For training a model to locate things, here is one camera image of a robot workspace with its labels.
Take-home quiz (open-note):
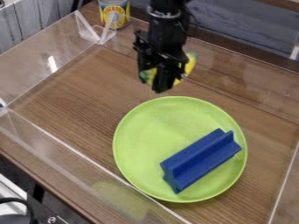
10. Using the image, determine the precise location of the black device with knob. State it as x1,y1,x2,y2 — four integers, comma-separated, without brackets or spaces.
0,200,91,224

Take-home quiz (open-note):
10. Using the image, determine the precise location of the green round plate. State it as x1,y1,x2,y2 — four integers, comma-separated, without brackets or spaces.
114,96,249,203

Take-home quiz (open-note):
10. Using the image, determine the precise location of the yellow toy banana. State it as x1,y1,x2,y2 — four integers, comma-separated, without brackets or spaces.
139,52,199,85

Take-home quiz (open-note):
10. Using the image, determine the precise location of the clear acrylic enclosure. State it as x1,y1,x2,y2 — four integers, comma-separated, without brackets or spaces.
0,9,299,224

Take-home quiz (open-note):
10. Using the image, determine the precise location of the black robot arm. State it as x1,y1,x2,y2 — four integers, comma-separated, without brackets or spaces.
134,0,191,94

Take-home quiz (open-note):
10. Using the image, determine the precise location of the yellow labelled tin can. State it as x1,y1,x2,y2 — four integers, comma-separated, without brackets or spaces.
98,0,131,30

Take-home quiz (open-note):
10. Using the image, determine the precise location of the blue plastic block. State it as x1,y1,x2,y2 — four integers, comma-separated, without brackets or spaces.
161,129,242,194

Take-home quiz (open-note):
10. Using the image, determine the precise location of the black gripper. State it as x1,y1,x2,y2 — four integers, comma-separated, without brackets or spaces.
134,12,190,94

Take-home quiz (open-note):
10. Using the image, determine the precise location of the black cable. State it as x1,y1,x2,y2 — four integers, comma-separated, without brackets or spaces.
0,198,39,220

